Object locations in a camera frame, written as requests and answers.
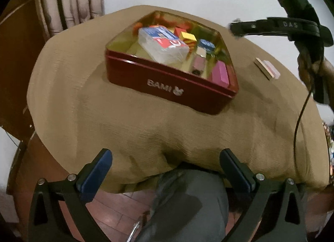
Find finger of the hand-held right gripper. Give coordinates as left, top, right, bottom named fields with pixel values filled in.
left=230, top=19, right=270, bottom=38

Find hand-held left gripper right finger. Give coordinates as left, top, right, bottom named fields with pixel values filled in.
left=220, top=148, right=307, bottom=242

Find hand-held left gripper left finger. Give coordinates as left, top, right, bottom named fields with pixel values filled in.
left=27, top=148, right=113, bottom=242

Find gold rectangular block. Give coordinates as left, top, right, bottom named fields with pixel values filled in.
left=254, top=58, right=273, bottom=80

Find small blue patterned tin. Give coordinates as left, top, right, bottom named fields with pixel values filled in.
left=200, top=39, right=216, bottom=52

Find clear plastic box red insert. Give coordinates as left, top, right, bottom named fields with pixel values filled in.
left=262, top=60, right=281, bottom=79

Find magenta rectangular block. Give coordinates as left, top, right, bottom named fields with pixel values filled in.
left=211, top=62, right=230, bottom=86

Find yellow cube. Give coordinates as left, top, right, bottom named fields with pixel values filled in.
left=180, top=31, right=197, bottom=47

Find clear dental floss pick box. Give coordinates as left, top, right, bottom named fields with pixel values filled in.
left=137, top=25, right=190, bottom=63

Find red metal tin box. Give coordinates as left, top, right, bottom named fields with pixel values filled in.
left=105, top=10, right=240, bottom=115

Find person's right hand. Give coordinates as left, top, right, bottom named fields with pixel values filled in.
left=297, top=53, right=315, bottom=90

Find brown tablecloth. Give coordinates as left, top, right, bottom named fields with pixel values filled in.
left=26, top=5, right=330, bottom=193

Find person's grey trouser leg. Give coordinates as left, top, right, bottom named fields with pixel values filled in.
left=137, top=164, right=230, bottom=242

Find white radiator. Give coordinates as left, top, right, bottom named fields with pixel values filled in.
left=39, top=0, right=105, bottom=38

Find black cable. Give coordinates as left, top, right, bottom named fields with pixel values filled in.
left=293, top=57, right=324, bottom=172

